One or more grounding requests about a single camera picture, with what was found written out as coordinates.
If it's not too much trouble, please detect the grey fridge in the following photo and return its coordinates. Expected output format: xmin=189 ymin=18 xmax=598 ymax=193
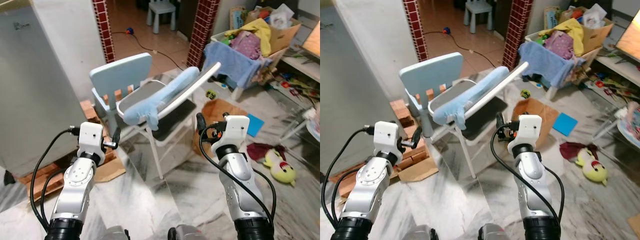
xmin=0 ymin=2 xmax=93 ymax=177

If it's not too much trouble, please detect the flat brown cardboard piece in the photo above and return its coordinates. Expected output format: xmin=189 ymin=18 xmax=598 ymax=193
xmin=397 ymin=157 xmax=440 ymax=183
xmin=92 ymin=155 xmax=127 ymax=183

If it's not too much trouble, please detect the light blue fluffy towel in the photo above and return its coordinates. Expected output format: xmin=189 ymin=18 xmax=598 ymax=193
xmin=432 ymin=66 xmax=511 ymax=132
xmin=122 ymin=66 xmax=201 ymax=132

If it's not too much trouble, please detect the flat blue square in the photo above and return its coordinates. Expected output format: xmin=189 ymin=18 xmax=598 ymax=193
xmin=246 ymin=114 xmax=265 ymax=138
xmin=552 ymin=112 xmax=579 ymax=137

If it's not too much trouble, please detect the white laundry basket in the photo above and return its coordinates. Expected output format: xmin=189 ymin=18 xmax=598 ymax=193
xmin=210 ymin=30 xmax=282 ymax=101
xmin=525 ymin=30 xmax=594 ymax=101

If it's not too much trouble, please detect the dark red cloth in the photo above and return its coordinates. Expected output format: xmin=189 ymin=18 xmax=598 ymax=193
xmin=247 ymin=142 xmax=287 ymax=163
xmin=559 ymin=141 xmax=598 ymax=162

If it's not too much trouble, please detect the light blue plastic chair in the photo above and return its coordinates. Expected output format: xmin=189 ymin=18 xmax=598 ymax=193
xmin=464 ymin=0 xmax=493 ymax=33
xmin=89 ymin=52 xmax=153 ymax=137
xmin=146 ymin=0 xmax=177 ymax=35
xmin=398 ymin=52 xmax=464 ymax=139

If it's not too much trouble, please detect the blue bath towel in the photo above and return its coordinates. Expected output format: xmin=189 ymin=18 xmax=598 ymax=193
xmin=518 ymin=41 xmax=586 ymax=90
xmin=202 ymin=41 xmax=273 ymax=90

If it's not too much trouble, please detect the yellow plush toy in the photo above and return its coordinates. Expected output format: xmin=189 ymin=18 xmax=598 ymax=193
xmin=574 ymin=147 xmax=609 ymax=187
xmin=262 ymin=149 xmax=297 ymax=187

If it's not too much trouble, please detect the purple patterned cloth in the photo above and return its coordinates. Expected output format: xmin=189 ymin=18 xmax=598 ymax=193
xmin=229 ymin=31 xmax=262 ymax=61
xmin=543 ymin=31 xmax=575 ymax=60

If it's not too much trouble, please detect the colourful round plate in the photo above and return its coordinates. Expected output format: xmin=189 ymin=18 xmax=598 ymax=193
xmin=306 ymin=117 xmax=321 ymax=144
xmin=616 ymin=101 xmax=640 ymax=149

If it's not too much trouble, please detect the grey robot right leg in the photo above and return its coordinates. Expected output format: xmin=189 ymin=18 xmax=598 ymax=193
xmin=167 ymin=224 xmax=202 ymax=240
xmin=477 ymin=223 xmax=512 ymax=240

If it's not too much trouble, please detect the yellow cloth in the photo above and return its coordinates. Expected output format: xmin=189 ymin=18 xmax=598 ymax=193
xmin=539 ymin=18 xmax=585 ymax=56
xmin=225 ymin=18 xmax=272 ymax=56

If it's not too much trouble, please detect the white shelf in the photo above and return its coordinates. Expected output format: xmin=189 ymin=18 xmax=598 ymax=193
xmin=280 ymin=52 xmax=321 ymax=83
xmin=595 ymin=52 xmax=640 ymax=88

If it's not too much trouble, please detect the large cardboard box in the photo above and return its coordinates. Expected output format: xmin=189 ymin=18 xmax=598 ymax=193
xmin=557 ymin=5 xmax=615 ymax=55
xmin=243 ymin=6 xmax=302 ymax=56

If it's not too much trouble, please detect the white plastic bag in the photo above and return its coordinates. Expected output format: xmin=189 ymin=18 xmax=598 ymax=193
xmin=267 ymin=4 xmax=296 ymax=28
xmin=582 ymin=4 xmax=608 ymax=28

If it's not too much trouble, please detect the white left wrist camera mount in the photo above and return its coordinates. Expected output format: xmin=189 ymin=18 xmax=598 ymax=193
xmin=372 ymin=121 xmax=400 ymax=161
xmin=78 ymin=121 xmax=105 ymax=160

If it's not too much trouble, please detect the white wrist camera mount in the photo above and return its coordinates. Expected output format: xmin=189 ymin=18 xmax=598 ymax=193
xmin=78 ymin=121 xmax=105 ymax=160
xmin=509 ymin=114 xmax=543 ymax=151
xmin=219 ymin=115 xmax=250 ymax=151
xmin=372 ymin=121 xmax=400 ymax=161

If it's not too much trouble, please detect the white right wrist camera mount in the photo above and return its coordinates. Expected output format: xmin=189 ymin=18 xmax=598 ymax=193
xmin=219 ymin=115 xmax=250 ymax=151
xmin=509 ymin=114 xmax=543 ymax=151

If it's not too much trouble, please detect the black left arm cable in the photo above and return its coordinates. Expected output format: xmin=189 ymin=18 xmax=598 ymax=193
xmin=320 ymin=127 xmax=376 ymax=236
xmin=29 ymin=127 xmax=82 ymax=236

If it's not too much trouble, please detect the black floor cable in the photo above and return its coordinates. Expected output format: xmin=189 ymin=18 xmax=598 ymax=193
xmin=111 ymin=30 xmax=187 ymax=71
xmin=422 ymin=30 xmax=503 ymax=67

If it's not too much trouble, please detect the red tiled doorway post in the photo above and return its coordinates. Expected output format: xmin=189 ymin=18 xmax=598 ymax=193
xmin=402 ymin=0 xmax=428 ymax=62
xmin=501 ymin=0 xmax=535 ymax=68
xmin=186 ymin=0 xmax=221 ymax=68
xmin=91 ymin=0 xmax=116 ymax=63

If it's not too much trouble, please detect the white wire rack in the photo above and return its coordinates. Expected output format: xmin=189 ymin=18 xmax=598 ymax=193
xmin=282 ymin=106 xmax=321 ymax=146
xmin=592 ymin=106 xmax=632 ymax=144

